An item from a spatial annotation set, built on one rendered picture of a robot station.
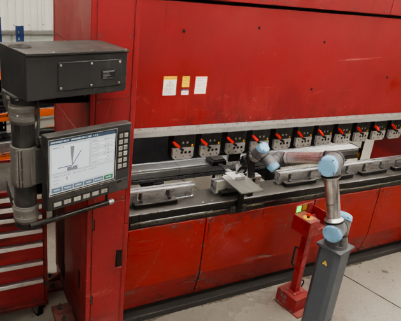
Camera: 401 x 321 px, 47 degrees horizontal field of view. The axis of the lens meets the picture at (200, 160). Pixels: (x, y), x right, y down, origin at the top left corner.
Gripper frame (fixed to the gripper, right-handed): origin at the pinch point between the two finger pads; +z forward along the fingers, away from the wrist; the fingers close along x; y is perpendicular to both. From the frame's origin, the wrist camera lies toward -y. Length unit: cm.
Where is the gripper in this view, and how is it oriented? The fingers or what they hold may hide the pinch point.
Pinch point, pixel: (240, 173)
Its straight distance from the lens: 322.9
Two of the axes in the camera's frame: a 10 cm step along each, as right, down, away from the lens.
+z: -3.8, 4.6, 8.0
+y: -2.9, -8.9, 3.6
